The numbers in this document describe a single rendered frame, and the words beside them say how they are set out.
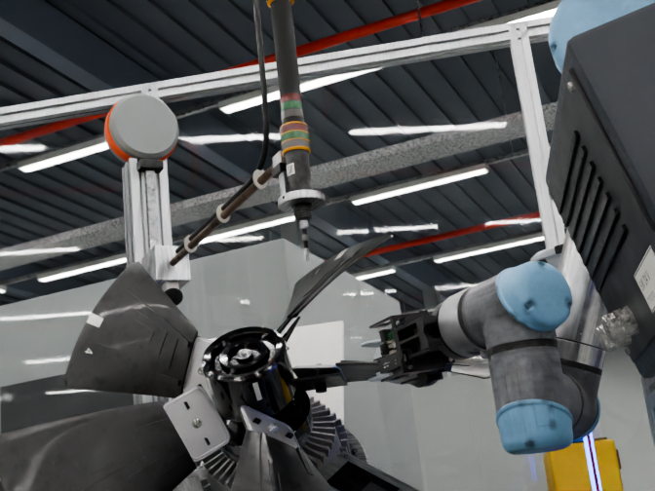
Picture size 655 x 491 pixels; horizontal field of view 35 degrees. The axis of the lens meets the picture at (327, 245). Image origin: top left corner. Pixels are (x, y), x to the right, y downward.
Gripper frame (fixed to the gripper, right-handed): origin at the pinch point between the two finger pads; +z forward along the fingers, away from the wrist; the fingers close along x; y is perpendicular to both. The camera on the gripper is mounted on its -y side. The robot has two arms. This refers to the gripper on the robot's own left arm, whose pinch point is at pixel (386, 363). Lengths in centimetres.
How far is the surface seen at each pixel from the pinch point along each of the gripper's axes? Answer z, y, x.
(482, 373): -10.9, -6.7, 4.5
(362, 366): 4.1, 1.2, -0.6
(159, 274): 69, 1, -33
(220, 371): 14.2, 17.3, -3.9
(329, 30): 655, -460, -432
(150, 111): 80, -8, -73
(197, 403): 18.5, 19.5, -0.6
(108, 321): 40.3, 22.6, -18.3
